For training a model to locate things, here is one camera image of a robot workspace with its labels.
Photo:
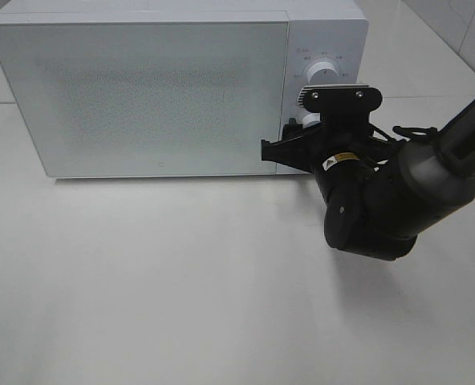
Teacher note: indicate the white microwave oven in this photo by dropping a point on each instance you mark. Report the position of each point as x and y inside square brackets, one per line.
[334, 30]

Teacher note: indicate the upper white power knob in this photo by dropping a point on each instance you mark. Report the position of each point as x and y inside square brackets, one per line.
[322, 71]

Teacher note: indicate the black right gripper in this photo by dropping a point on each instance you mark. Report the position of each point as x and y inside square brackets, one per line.
[333, 145]

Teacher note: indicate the white microwave door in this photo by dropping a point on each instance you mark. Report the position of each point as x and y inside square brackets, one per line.
[121, 100]

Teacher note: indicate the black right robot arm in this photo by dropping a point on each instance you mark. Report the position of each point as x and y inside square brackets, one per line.
[381, 189]

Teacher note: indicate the white timer knob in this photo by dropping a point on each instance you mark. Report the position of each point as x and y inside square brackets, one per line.
[310, 119]

